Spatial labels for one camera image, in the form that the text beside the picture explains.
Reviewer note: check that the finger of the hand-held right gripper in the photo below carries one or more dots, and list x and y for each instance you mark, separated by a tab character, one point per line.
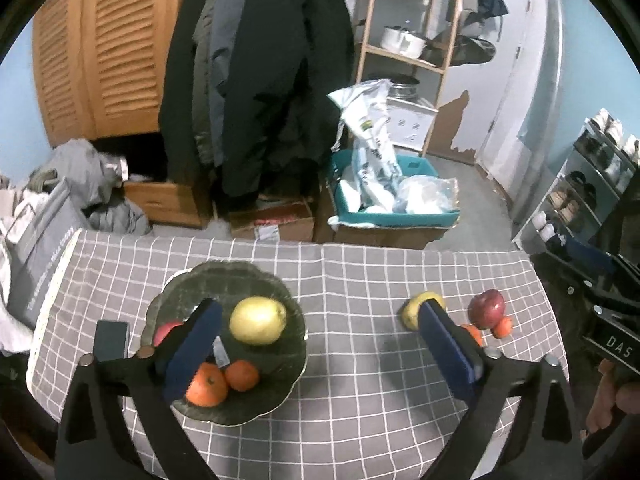
570	285
590	255

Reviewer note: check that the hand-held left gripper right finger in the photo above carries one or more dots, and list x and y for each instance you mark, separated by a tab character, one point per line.
447	350

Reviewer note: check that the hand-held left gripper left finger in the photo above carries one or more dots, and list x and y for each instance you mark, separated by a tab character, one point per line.
192	355

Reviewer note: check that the red apple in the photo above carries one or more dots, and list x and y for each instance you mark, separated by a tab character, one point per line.
486	308
167	334

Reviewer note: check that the large orange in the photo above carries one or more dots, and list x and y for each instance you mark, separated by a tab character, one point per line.
207	386

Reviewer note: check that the yellow pear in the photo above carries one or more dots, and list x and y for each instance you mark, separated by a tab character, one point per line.
257	321
411	312

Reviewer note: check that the small tangerine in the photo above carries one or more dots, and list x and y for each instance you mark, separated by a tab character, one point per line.
503	327

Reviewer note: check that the dark glass bowl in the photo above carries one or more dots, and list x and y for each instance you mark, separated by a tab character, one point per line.
280	360

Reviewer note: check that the person's right hand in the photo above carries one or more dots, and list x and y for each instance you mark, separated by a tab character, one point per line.
602	402

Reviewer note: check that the dark brown garment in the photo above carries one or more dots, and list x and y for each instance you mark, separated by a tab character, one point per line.
625	227

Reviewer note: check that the group of shoes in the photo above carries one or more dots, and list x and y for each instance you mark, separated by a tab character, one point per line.
570	200

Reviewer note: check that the white shoe rack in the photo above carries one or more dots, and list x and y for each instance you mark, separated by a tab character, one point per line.
532	215

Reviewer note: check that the black phone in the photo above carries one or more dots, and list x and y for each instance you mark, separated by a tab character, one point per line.
111	340

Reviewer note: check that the grey checkered tablecloth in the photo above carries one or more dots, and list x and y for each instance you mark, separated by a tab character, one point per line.
350	360

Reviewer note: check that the large cardboard box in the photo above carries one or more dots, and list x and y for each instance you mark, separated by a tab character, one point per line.
380	237

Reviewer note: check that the teal plastic bin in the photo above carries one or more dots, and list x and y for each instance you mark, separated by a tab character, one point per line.
400	220

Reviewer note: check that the cardboard box with red label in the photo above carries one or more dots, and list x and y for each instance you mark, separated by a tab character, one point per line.
270	225

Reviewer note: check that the wooden drawer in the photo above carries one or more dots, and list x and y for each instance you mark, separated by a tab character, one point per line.
165	202

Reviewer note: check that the clear plastic bag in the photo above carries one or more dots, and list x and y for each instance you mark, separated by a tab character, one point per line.
425	195

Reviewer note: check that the grey metal pipe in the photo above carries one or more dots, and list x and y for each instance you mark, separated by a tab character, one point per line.
550	85

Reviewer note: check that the grey tote bag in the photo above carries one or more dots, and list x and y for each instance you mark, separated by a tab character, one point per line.
45	260

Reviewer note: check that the white door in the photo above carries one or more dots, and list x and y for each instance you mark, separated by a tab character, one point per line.
505	85

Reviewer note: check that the white printed plastic bag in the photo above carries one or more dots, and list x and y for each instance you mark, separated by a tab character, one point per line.
370	150

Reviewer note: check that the grey clothing pile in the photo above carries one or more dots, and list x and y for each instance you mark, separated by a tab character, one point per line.
80	170

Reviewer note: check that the white fleece robe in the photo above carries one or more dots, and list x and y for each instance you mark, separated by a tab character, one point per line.
12	230

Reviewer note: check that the white plastic crate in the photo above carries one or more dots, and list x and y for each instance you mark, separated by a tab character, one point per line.
410	125

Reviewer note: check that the dark hanging bag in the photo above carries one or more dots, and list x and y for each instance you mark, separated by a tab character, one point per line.
470	52

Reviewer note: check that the black jacket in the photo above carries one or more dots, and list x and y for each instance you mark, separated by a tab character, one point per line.
177	110

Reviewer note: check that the metal pot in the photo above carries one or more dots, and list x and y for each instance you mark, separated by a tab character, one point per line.
402	91

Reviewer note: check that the dark folded umbrella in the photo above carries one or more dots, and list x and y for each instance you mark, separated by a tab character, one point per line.
492	5

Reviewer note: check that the dark olive jacket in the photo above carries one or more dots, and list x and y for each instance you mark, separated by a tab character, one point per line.
202	85

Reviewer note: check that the wooden clothes rack with shelves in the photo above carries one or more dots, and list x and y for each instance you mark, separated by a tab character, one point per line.
400	56

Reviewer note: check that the white cooking pot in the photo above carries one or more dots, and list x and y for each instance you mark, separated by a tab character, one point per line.
400	40

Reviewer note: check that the black hooded coat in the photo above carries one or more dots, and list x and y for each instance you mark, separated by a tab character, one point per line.
290	85

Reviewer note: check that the blue grey jacket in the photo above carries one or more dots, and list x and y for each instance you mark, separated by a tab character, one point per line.
225	60

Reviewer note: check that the wooden louvered wardrobe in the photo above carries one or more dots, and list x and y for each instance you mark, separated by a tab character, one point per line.
100	60

